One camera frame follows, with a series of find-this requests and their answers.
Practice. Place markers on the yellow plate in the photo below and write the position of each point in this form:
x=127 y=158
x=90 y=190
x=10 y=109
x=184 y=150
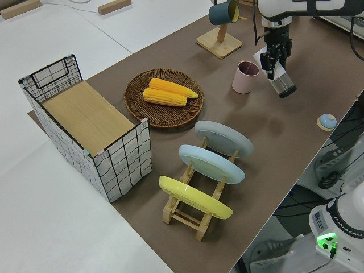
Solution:
x=193 y=199

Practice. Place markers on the wooden block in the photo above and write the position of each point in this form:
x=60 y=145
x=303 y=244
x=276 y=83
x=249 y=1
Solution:
x=113 y=6
x=17 y=8

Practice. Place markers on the brown wicker basket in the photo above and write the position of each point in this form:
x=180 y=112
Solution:
x=136 y=105

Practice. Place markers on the small blue bell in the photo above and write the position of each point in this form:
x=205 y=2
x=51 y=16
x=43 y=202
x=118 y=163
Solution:
x=327 y=121

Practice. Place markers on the white water bottle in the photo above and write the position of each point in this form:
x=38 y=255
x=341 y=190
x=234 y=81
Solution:
x=284 y=85

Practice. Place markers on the yellow corn cob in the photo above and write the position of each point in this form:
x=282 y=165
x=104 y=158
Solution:
x=165 y=98
x=173 y=86

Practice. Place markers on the pink mug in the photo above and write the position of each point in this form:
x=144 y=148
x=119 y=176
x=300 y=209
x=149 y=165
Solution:
x=243 y=81

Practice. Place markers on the dark blue mug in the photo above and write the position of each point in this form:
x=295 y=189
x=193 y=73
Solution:
x=220 y=12

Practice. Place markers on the wooden basket lid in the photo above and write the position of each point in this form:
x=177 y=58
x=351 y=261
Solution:
x=85 y=113

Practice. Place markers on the wooden mug rack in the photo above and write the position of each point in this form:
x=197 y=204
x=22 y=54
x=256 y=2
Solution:
x=219 y=45

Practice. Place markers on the grey plate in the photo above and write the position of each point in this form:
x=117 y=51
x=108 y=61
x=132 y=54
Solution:
x=224 y=139

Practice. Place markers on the wooden plate rack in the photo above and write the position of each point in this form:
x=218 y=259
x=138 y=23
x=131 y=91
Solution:
x=182 y=219

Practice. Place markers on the white toaster oven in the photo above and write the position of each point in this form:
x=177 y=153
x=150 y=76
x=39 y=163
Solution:
x=341 y=24

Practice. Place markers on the light blue plate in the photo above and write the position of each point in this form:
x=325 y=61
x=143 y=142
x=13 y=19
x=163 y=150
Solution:
x=210 y=165

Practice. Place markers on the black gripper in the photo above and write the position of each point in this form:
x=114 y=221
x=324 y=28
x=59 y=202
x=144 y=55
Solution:
x=277 y=37

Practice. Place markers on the brown table mat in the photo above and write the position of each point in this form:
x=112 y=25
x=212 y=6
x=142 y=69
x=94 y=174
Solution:
x=270 y=148

